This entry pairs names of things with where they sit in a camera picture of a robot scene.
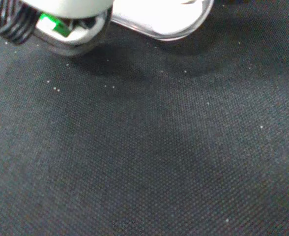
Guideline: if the black cloth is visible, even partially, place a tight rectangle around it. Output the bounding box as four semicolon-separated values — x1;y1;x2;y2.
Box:
0;0;289;236

